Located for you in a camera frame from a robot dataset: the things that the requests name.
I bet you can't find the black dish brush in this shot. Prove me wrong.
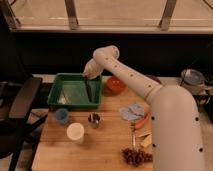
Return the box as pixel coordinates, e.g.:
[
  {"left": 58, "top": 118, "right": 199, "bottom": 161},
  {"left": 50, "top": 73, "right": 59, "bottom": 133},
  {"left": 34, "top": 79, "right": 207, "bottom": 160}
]
[{"left": 84, "top": 77, "right": 92, "bottom": 102}]

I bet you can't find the orange bowl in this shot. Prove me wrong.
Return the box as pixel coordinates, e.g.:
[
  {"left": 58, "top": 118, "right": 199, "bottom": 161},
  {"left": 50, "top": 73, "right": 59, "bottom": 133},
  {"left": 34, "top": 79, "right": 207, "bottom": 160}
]
[{"left": 106, "top": 76, "right": 126, "bottom": 94}]

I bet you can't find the blue crumpled cloth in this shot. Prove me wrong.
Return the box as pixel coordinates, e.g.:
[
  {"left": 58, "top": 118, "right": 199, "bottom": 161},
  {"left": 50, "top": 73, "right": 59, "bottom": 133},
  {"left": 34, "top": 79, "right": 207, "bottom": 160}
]
[{"left": 119, "top": 103, "right": 145, "bottom": 121}]

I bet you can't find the bunch of red grapes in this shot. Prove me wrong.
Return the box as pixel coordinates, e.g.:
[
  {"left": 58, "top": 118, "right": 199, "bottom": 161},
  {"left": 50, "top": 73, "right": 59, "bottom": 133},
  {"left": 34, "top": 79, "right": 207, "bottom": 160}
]
[{"left": 122, "top": 148, "right": 153, "bottom": 167}]

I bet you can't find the black office chair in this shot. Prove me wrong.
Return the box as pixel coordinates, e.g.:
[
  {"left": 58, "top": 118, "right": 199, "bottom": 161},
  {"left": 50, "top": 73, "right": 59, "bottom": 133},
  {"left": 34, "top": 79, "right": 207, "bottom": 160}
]
[{"left": 0, "top": 78, "right": 47, "bottom": 171}]

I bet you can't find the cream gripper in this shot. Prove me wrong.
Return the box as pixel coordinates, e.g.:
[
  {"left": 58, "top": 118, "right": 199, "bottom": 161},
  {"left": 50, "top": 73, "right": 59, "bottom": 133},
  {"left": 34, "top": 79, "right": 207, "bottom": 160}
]
[{"left": 83, "top": 59, "right": 103, "bottom": 80}]

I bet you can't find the green plastic tray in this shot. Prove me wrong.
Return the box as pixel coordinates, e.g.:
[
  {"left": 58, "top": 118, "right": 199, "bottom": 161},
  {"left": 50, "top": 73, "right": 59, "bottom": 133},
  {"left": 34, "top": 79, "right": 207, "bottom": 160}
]
[{"left": 47, "top": 73, "right": 102, "bottom": 109}]

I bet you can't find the blue cup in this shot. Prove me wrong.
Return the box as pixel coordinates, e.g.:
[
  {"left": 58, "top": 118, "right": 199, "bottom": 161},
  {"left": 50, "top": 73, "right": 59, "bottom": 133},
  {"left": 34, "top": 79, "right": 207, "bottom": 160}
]
[{"left": 54, "top": 108, "right": 69, "bottom": 124}]

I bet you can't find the small metal cup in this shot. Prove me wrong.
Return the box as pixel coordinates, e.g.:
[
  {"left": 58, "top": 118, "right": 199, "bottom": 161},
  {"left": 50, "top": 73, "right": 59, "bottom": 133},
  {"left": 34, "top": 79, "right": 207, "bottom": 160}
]
[{"left": 88, "top": 113, "right": 100, "bottom": 128}]

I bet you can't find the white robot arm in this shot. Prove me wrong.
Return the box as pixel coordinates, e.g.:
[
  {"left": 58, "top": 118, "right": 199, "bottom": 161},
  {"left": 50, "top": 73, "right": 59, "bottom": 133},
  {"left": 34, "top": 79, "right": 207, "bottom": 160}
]
[{"left": 83, "top": 45, "right": 205, "bottom": 171}]

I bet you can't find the grey bowl on stand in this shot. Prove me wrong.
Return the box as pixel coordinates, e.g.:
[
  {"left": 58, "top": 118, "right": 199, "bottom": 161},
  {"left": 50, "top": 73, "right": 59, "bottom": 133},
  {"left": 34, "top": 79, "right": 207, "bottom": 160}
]
[{"left": 181, "top": 69, "right": 205, "bottom": 86}]

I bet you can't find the white cup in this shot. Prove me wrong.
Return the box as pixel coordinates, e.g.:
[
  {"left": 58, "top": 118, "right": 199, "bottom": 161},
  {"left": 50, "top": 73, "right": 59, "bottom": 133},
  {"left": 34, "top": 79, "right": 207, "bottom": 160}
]
[{"left": 66, "top": 123, "right": 85, "bottom": 144}]

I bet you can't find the orange carrot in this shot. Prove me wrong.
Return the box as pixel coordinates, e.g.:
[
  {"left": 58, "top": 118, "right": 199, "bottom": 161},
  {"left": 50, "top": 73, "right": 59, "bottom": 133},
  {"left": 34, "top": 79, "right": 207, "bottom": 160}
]
[{"left": 135, "top": 114, "right": 149, "bottom": 129}]

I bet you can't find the yellow banana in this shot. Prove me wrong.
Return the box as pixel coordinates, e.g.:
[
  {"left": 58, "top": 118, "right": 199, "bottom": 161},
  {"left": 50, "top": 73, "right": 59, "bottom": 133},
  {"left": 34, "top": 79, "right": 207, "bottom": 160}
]
[{"left": 139, "top": 132, "right": 152, "bottom": 148}]

